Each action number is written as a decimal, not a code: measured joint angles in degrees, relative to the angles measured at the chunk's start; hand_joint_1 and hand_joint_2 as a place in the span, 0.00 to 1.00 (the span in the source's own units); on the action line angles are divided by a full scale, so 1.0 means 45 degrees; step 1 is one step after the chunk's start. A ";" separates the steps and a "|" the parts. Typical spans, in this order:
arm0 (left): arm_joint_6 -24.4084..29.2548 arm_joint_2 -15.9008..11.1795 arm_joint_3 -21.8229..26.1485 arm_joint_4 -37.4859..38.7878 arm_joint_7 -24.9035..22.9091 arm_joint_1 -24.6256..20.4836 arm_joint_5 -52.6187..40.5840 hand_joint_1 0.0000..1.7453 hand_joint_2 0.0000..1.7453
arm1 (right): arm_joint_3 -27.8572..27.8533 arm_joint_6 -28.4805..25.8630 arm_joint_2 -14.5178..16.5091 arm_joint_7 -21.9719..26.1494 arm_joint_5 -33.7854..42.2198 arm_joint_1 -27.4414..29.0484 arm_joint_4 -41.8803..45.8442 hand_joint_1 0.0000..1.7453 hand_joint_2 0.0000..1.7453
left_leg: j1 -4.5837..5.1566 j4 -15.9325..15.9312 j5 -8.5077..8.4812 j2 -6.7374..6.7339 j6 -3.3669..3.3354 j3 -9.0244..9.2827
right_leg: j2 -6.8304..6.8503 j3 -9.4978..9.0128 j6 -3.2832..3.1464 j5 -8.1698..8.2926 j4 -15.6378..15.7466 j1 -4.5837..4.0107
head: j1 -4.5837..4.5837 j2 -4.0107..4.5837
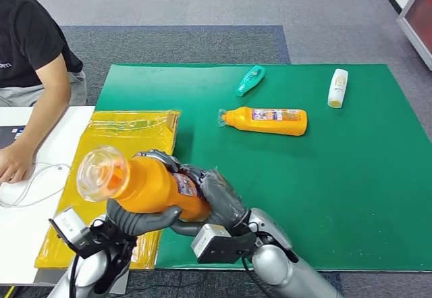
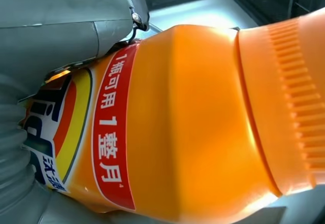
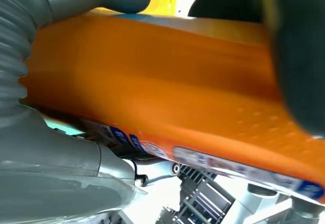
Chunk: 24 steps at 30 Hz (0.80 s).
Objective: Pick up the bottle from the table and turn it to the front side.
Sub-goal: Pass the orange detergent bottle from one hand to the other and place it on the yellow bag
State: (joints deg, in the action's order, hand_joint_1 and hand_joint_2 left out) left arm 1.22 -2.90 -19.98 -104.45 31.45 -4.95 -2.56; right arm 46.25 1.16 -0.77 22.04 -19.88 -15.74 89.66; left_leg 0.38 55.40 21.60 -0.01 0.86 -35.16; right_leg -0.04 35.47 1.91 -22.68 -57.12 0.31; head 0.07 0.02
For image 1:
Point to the teal plastic bottle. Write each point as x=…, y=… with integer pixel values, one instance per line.
x=249, y=81

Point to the yellow transparent plastic bag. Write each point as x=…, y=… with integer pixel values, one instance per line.
x=117, y=130

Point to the person's hand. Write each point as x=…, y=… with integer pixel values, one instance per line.
x=13, y=164

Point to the white plastic bottle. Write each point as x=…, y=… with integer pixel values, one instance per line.
x=337, y=88

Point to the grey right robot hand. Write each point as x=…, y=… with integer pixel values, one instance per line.
x=224, y=202

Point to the green table mat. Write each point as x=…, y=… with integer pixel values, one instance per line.
x=337, y=175

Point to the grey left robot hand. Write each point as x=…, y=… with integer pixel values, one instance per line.
x=142, y=224

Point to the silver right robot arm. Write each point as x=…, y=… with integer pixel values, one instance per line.
x=280, y=269

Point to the orange detergent bottle clear cap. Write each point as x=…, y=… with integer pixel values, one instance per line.
x=151, y=188
x=266, y=127

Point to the red panel silver frame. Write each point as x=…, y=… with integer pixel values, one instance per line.
x=421, y=18

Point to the person's forearm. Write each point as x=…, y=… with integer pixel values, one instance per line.
x=47, y=103

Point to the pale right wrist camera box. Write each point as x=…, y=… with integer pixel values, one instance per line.
x=209, y=242

